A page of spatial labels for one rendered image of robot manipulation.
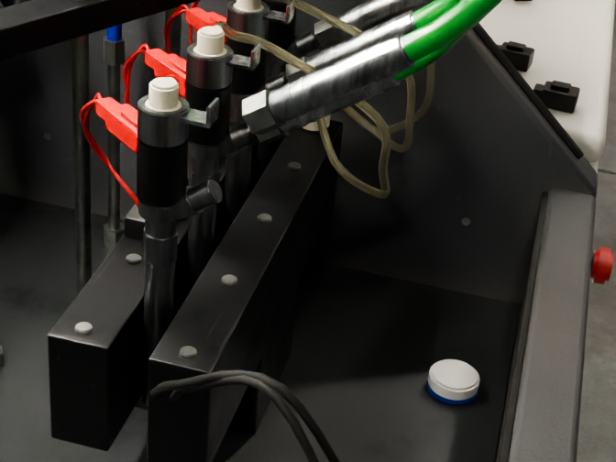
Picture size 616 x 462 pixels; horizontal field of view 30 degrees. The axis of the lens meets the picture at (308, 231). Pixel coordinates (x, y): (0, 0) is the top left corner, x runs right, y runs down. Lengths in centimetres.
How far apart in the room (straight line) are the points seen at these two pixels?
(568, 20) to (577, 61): 11
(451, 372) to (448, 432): 5
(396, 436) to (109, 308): 26
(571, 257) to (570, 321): 8
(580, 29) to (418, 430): 50
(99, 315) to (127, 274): 5
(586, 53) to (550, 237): 31
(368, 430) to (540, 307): 16
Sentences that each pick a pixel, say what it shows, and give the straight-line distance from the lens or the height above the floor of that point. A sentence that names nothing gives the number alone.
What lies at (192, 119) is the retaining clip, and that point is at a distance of 62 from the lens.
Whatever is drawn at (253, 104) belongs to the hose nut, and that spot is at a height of 113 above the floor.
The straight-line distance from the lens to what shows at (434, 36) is 57.
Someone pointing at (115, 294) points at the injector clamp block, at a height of 98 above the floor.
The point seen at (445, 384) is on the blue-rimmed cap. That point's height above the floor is 85.
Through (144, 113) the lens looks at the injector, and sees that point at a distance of 62.
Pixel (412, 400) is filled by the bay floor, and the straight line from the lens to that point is 89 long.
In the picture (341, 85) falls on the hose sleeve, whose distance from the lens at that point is 59.
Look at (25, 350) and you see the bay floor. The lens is 91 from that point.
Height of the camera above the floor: 139
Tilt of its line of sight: 32 degrees down
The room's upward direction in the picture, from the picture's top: 6 degrees clockwise
